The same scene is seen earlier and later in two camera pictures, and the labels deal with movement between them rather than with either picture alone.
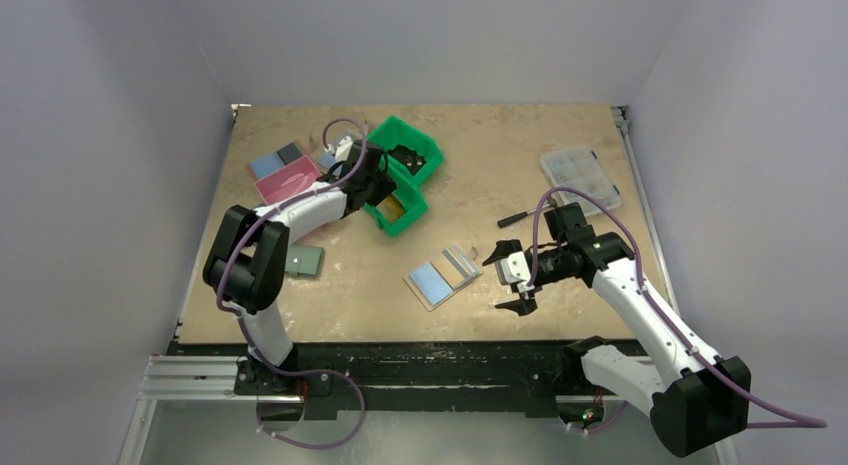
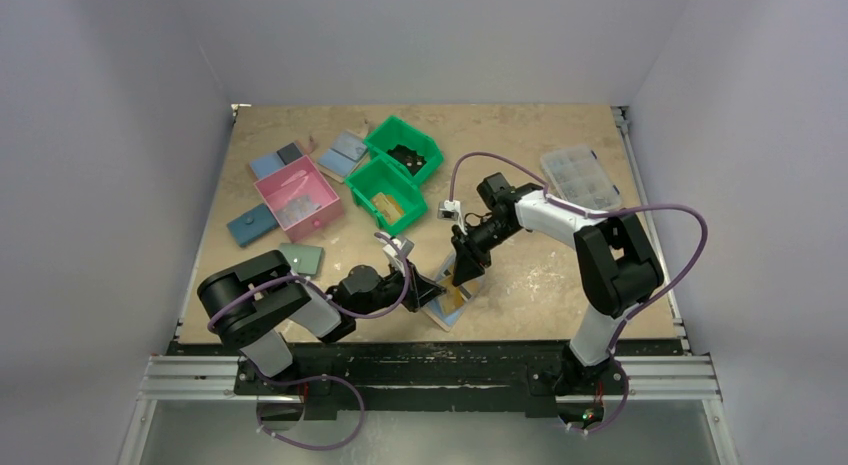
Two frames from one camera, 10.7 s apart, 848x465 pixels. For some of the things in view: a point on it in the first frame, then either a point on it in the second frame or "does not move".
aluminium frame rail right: x=621 y=118 does not move
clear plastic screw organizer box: x=579 y=168 does not move
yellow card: x=446 y=270 → x=453 y=299
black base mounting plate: x=403 y=377 does not move
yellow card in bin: x=391 y=209 does not move
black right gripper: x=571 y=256 → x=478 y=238
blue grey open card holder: x=271 y=162 does not move
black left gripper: x=386 y=185 → x=415 y=297
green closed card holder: x=304 y=260 does not move
